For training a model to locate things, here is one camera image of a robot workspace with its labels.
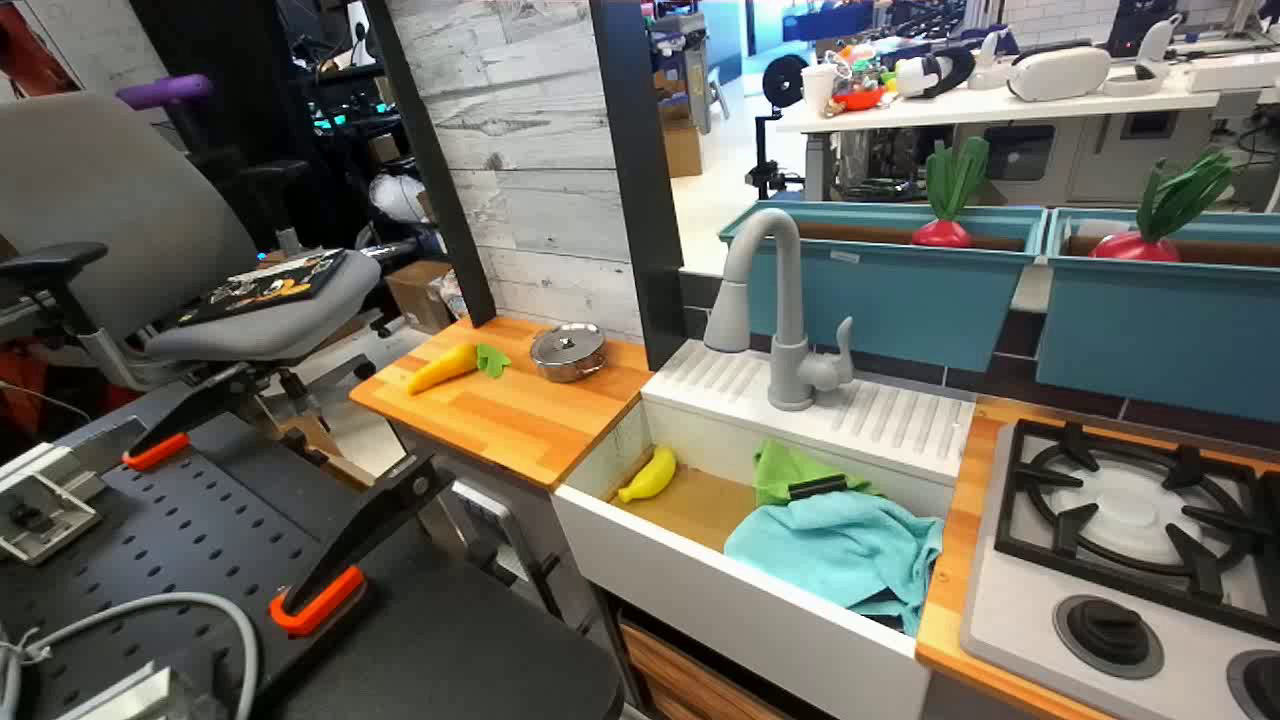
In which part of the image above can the right teal planter box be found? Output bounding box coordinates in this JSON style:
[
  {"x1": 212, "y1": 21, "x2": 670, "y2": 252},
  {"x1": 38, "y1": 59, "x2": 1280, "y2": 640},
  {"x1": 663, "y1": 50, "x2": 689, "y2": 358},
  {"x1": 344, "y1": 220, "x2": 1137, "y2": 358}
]
[{"x1": 1036, "y1": 210, "x2": 1280, "y2": 426}]

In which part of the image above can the yellow toy banana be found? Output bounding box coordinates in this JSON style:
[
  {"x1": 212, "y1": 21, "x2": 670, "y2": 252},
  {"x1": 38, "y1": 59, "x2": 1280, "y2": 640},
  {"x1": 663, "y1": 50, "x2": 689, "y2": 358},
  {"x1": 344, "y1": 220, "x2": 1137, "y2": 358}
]
[{"x1": 614, "y1": 450, "x2": 678, "y2": 506}]

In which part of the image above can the teal cloth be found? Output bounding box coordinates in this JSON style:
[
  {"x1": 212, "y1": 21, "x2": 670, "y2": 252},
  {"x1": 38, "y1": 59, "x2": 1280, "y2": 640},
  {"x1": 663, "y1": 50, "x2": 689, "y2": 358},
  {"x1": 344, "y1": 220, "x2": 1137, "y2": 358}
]
[{"x1": 722, "y1": 491, "x2": 942, "y2": 637}]

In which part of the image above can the white background table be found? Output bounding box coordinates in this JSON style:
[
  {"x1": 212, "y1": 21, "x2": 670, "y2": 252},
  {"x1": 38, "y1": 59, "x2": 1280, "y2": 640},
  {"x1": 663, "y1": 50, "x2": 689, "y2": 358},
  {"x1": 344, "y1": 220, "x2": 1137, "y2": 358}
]
[{"x1": 779, "y1": 89, "x2": 1219, "y2": 201}]

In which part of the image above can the left toy radish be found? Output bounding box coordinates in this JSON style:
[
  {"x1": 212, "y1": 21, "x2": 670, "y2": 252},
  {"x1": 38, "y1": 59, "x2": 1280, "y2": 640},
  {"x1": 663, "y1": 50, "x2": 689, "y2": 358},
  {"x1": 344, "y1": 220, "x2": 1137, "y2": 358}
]
[{"x1": 912, "y1": 138, "x2": 989, "y2": 249}]

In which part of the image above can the near black orange clamp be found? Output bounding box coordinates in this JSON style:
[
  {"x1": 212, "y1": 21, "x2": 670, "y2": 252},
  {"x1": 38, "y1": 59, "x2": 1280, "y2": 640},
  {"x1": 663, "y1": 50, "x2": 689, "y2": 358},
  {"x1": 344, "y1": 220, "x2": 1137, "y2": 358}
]
[{"x1": 268, "y1": 451, "x2": 445, "y2": 640}]

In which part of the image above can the black vertical post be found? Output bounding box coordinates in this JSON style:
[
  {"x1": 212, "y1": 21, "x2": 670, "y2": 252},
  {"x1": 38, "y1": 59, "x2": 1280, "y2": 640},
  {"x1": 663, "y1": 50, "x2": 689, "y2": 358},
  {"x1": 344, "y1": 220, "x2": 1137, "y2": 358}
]
[{"x1": 588, "y1": 0, "x2": 689, "y2": 367}]

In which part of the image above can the teal planter box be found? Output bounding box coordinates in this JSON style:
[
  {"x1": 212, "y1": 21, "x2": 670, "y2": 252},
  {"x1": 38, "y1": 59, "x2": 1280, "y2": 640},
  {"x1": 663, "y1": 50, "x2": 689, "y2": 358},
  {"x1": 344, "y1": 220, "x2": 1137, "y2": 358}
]
[
  {"x1": 1036, "y1": 210, "x2": 1280, "y2": 426},
  {"x1": 719, "y1": 198, "x2": 1048, "y2": 372}
]

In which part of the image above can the grey toy tap faucet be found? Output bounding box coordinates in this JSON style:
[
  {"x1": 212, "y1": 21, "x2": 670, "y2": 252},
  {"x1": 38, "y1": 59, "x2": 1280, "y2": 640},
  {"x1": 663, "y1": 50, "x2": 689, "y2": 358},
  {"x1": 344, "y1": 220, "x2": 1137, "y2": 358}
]
[{"x1": 705, "y1": 210, "x2": 851, "y2": 413}]

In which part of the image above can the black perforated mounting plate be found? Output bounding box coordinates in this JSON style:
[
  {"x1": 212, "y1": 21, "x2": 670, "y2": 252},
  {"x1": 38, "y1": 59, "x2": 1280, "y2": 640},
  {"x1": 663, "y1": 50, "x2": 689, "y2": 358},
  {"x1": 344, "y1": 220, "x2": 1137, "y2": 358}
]
[{"x1": 0, "y1": 419, "x2": 622, "y2": 720}]

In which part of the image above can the grey cable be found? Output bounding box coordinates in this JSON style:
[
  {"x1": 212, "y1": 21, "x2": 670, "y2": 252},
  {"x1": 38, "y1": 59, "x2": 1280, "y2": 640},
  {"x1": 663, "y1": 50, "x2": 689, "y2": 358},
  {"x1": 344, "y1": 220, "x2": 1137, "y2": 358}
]
[{"x1": 0, "y1": 588, "x2": 265, "y2": 720}]

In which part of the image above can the toy radish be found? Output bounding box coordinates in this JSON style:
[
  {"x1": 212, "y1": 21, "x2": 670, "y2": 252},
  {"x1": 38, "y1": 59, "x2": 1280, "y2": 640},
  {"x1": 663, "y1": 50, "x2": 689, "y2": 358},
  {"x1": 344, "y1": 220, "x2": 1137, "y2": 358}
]
[
  {"x1": 912, "y1": 138, "x2": 989, "y2": 249},
  {"x1": 1095, "y1": 147, "x2": 1232, "y2": 262}
]

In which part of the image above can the black orange clamp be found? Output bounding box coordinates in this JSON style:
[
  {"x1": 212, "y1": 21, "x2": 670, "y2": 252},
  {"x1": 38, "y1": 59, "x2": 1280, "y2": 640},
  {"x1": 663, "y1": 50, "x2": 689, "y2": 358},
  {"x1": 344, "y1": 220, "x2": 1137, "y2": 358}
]
[
  {"x1": 268, "y1": 451, "x2": 445, "y2": 640},
  {"x1": 119, "y1": 366, "x2": 265, "y2": 471}
]

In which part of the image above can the green cloth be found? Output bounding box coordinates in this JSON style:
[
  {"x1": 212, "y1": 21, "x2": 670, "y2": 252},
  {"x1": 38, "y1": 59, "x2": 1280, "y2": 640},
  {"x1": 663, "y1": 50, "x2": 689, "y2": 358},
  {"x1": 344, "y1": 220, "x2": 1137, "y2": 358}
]
[{"x1": 751, "y1": 443, "x2": 864, "y2": 506}]

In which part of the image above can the small steel lidded pot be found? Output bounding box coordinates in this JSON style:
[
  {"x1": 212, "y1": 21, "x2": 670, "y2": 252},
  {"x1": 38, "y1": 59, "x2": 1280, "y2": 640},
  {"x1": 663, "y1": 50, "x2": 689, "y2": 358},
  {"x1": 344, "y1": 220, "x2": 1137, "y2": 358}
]
[{"x1": 528, "y1": 325, "x2": 604, "y2": 384}]

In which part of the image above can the far black orange clamp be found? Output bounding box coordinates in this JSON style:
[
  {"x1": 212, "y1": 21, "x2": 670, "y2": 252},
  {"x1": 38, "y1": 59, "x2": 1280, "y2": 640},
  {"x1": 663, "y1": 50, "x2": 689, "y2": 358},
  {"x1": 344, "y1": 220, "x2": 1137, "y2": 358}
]
[{"x1": 119, "y1": 366, "x2": 265, "y2": 471}]

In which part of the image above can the grey office chair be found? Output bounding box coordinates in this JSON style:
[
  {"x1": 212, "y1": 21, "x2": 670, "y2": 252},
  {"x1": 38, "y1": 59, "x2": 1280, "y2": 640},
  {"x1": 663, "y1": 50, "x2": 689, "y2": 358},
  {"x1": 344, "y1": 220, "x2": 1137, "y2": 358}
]
[{"x1": 0, "y1": 92, "x2": 378, "y2": 393}]

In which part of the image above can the left teal planter box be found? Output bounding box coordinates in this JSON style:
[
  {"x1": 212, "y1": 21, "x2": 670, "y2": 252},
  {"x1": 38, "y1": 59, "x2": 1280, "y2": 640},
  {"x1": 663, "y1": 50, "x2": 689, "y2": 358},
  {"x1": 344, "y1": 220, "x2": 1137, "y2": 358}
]
[{"x1": 719, "y1": 198, "x2": 1048, "y2": 372}]

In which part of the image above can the wooden side counter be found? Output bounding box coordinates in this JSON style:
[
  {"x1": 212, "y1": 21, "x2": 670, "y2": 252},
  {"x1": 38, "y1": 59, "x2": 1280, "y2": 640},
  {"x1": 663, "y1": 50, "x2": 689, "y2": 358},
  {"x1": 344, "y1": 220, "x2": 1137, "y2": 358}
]
[{"x1": 348, "y1": 315, "x2": 647, "y2": 489}]

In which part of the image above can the right toy radish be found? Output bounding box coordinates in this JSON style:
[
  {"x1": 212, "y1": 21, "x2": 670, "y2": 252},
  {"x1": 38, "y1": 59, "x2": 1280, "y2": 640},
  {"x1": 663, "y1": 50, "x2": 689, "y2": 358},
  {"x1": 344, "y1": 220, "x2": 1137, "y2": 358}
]
[{"x1": 1095, "y1": 147, "x2": 1232, "y2": 262}]

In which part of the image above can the white toy sink basin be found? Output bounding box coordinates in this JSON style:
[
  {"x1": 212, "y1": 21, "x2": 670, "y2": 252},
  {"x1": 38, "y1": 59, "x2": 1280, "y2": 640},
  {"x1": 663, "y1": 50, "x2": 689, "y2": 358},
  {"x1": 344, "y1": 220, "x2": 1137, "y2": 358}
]
[{"x1": 553, "y1": 344, "x2": 974, "y2": 720}]

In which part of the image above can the toy gas stove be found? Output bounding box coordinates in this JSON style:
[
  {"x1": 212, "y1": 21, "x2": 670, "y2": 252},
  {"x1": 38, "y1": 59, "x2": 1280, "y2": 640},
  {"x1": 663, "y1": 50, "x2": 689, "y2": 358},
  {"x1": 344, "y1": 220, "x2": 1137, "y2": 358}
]
[{"x1": 959, "y1": 419, "x2": 1280, "y2": 720}]

